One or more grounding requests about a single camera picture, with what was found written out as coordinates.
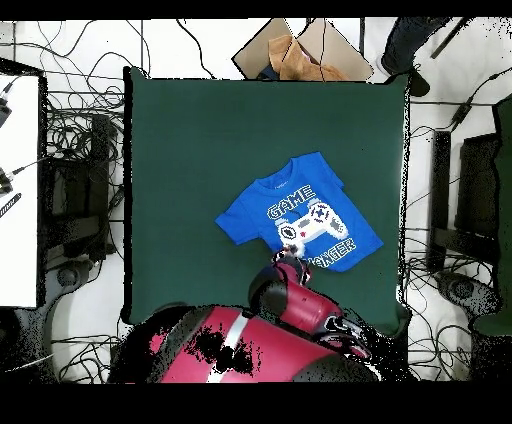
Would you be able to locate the black device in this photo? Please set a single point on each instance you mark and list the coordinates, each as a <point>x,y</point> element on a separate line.
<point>3,114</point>
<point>4,184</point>

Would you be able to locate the dark blue cloth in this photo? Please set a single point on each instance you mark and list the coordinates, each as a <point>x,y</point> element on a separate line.
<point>267,74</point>

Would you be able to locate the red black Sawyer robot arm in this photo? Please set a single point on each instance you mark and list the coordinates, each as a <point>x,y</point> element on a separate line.
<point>260,344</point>

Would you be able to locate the white table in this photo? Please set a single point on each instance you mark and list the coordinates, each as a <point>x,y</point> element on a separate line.
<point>20,200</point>

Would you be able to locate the blue printed T-shirt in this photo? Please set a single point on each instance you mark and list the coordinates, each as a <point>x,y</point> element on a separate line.
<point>248,220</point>

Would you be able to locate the person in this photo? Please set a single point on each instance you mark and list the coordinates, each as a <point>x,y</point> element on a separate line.
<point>404,44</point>

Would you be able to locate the black ribbed strip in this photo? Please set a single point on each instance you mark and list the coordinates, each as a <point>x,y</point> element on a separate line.
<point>10,204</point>

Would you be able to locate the brown cardboard box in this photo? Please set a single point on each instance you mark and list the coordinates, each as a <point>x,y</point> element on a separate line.
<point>256,52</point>

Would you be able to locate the dark green table cloth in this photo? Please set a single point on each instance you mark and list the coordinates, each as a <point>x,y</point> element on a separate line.
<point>506,200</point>
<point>200,140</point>

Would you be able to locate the black rod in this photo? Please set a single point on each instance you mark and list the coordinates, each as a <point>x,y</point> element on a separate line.
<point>452,36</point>

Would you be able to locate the black power adapter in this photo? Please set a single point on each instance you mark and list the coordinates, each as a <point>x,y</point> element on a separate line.
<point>462,114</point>

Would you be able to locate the tan cloth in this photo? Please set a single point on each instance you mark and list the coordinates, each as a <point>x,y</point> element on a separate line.
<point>296,64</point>

